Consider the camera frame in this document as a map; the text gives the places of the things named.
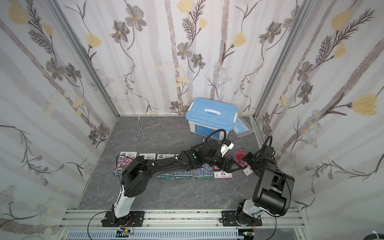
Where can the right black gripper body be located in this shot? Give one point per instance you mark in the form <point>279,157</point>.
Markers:
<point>255,161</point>

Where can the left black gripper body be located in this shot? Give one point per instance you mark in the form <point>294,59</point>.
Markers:
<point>227,163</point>

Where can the pink back seed packet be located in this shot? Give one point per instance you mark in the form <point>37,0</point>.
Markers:
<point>220,174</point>

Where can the hollyhock pink flower packet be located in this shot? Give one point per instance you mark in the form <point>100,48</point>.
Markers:
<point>239,156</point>

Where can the lavender seed packet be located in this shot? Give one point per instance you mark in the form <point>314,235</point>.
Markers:
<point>204,173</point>
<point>183,175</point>

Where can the white cosmos seed packet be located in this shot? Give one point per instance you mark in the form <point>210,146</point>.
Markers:
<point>151,156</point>

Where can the purple flower seed packet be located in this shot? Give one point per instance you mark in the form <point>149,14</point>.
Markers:
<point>124,159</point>

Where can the pink phlox seed packet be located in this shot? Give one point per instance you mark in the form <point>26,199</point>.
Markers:
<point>165,176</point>

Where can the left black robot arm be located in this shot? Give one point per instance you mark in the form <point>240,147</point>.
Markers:
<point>135,177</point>

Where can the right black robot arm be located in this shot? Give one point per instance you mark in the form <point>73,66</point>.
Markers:
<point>273,192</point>

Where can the clear bag of masks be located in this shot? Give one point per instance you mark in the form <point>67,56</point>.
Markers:
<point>242,128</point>

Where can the blue lid storage box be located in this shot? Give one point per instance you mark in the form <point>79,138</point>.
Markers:
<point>206,116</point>

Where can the metal scissor tongs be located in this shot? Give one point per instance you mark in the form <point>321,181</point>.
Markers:
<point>141,133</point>

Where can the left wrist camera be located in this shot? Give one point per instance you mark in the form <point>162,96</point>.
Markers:
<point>226,146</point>

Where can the white slotted cable duct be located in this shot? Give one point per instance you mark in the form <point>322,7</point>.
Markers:
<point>188,234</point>

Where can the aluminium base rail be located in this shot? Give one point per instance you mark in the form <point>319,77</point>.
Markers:
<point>289,227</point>

